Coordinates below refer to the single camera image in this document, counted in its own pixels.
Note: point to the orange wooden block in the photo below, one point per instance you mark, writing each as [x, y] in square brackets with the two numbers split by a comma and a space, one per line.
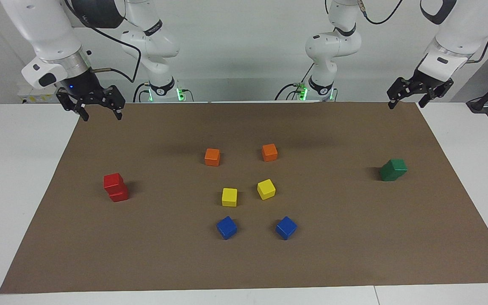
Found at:
[269, 152]
[212, 156]

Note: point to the blue wooden block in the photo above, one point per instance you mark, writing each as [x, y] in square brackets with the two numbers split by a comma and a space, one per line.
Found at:
[226, 227]
[286, 228]

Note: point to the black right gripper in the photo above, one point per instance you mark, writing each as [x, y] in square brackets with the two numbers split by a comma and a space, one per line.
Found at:
[83, 91]

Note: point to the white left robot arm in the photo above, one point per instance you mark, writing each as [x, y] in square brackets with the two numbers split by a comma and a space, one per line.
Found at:
[333, 46]

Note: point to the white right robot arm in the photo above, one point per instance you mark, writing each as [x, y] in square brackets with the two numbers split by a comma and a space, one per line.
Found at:
[45, 25]

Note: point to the white power strip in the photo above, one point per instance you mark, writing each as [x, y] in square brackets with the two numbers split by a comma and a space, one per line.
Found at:
[36, 96]

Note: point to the red wooden block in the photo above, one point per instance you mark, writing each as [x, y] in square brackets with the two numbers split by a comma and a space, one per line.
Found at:
[120, 195]
[113, 181]

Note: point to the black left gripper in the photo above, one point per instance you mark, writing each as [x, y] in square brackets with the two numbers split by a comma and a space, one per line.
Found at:
[422, 84]

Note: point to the brown table mat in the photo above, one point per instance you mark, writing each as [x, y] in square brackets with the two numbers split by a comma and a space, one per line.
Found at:
[163, 262]

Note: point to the yellow wooden block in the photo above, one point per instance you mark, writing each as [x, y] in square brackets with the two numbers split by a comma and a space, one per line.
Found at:
[266, 189]
[229, 197]

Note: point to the green wooden block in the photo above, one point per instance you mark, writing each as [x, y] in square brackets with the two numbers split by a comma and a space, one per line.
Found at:
[397, 166]
[388, 175]

